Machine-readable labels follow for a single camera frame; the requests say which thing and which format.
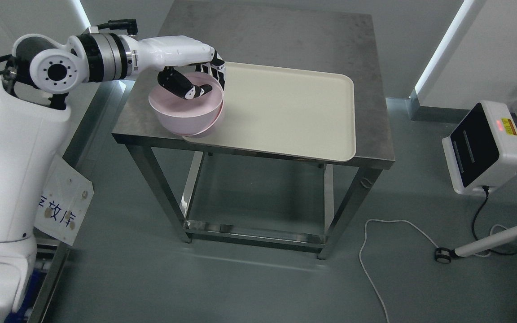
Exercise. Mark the cream plastic tray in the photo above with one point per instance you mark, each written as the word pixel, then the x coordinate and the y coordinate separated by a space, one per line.
pixel 286 111

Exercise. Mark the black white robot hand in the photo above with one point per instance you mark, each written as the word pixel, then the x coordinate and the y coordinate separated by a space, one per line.
pixel 164 54

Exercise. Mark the white black box device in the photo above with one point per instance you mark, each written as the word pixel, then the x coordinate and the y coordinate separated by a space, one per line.
pixel 481 152

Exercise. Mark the pink bowl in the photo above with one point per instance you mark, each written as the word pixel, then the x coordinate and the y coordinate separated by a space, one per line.
pixel 202 113
pixel 169 110

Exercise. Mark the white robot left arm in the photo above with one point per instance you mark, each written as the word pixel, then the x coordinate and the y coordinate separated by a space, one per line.
pixel 35 79

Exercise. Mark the white sign with blue text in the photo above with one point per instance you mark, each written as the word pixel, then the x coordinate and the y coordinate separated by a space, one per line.
pixel 64 202

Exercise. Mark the stainless steel table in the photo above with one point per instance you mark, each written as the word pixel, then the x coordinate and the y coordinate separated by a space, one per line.
pixel 340 43

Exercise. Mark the white stand leg with caster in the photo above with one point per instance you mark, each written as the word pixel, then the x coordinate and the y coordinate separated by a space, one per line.
pixel 446 255

